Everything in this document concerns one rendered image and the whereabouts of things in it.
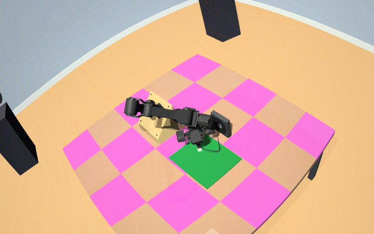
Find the green circuit board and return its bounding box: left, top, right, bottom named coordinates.
left=169, top=134, right=242, bottom=189

